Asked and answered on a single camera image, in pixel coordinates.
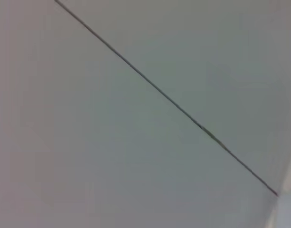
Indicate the thin dark wall seam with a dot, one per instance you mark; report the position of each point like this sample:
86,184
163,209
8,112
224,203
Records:
202,128

